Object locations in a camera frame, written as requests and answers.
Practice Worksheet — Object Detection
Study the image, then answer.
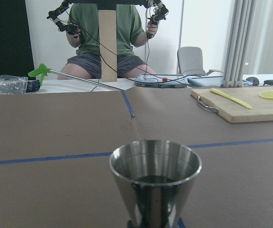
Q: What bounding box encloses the green handled reach grabber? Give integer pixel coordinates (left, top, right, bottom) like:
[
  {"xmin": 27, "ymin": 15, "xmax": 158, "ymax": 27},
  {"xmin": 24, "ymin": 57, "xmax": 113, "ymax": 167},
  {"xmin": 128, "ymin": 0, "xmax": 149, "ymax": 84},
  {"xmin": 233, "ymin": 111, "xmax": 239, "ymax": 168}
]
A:
[{"xmin": 28, "ymin": 64, "xmax": 123, "ymax": 91}]

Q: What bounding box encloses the wooden plank stand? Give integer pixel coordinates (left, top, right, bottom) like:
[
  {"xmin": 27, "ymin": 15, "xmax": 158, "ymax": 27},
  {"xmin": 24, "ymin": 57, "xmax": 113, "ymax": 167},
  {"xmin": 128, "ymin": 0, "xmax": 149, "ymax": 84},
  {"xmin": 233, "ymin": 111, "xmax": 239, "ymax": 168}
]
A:
[{"xmin": 98, "ymin": 10, "xmax": 117, "ymax": 82}]

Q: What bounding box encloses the grey teach pendant right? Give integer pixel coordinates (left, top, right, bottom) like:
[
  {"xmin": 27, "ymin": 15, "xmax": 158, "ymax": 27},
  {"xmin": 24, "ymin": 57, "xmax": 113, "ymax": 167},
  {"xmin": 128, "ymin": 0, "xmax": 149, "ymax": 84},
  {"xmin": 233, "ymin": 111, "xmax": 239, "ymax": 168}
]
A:
[{"xmin": 187, "ymin": 75, "xmax": 253, "ymax": 87}]

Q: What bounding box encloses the aluminium frame post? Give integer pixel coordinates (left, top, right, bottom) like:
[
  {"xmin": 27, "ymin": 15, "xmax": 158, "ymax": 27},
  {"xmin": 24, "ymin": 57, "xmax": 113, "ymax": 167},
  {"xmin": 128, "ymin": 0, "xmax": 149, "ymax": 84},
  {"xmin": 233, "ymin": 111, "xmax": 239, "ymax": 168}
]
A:
[{"xmin": 221, "ymin": 0, "xmax": 256, "ymax": 88}]

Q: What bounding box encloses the person in green shirt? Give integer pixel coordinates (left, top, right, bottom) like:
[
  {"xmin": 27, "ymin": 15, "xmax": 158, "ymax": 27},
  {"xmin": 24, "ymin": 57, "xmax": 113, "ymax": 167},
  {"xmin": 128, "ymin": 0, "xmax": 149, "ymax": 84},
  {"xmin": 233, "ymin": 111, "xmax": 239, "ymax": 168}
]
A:
[{"xmin": 58, "ymin": 3, "xmax": 158, "ymax": 79}]

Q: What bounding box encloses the black computer mouse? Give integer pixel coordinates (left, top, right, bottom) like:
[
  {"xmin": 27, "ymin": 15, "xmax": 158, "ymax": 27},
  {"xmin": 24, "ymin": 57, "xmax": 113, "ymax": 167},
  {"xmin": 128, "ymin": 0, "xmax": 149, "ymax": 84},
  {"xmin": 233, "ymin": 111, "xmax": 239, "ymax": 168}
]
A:
[{"xmin": 246, "ymin": 77, "xmax": 260, "ymax": 86}]

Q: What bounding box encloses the yellow plastic knife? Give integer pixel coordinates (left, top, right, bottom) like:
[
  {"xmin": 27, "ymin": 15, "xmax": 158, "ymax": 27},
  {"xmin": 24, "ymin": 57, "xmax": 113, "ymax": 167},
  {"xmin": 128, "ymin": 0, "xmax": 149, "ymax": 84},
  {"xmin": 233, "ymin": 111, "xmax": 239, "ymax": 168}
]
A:
[{"xmin": 210, "ymin": 88, "xmax": 252, "ymax": 109}]

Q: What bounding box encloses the grey teach pendant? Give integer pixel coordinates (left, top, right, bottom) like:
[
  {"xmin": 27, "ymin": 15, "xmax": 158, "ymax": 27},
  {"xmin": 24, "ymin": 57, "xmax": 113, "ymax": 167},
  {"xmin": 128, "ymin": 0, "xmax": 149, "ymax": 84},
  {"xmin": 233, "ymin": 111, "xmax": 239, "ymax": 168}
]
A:
[
  {"xmin": 133, "ymin": 73, "xmax": 188, "ymax": 88},
  {"xmin": 187, "ymin": 75, "xmax": 253, "ymax": 87}
]

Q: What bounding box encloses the steel cocktail jigger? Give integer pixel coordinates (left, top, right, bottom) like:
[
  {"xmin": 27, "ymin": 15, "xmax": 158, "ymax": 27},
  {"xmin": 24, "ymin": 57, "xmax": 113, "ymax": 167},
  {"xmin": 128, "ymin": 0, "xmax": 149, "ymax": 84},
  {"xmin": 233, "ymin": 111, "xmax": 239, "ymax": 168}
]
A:
[{"xmin": 109, "ymin": 140, "xmax": 202, "ymax": 228}]

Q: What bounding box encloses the bamboo cutting board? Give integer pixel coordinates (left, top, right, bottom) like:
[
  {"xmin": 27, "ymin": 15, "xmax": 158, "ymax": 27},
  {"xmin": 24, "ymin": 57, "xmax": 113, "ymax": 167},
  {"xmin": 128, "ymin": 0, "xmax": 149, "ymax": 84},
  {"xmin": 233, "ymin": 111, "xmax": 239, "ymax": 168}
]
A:
[{"xmin": 191, "ymin": 86, "xmax": 273, "ymax": 123}]

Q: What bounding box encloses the grey office chair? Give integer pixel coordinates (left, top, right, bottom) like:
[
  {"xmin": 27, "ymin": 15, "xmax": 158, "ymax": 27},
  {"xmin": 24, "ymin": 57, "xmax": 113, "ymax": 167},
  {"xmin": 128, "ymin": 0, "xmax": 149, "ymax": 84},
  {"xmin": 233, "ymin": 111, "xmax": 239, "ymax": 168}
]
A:
[{"xmin": 177, "ymin": 47, "xmax": 223, "ymax": 76}]

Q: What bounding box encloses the grey teach pendant left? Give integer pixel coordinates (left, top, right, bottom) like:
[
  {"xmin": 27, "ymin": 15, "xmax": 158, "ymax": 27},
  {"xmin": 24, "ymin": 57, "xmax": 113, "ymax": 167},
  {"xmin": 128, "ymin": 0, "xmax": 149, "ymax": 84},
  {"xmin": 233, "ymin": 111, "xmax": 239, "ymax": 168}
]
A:
[{"xmin": 133, "ymin": 73, "xmax": 188, "ymax": 88}]

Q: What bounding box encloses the clear plastic bag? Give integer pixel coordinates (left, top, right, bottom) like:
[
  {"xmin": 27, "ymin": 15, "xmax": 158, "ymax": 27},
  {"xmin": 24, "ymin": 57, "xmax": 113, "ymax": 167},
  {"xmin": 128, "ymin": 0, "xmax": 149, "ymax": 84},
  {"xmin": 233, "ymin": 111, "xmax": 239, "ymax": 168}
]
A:
[{"xmin": 0, "ymin": 75, "xmax": 28, "ymax": 95}]

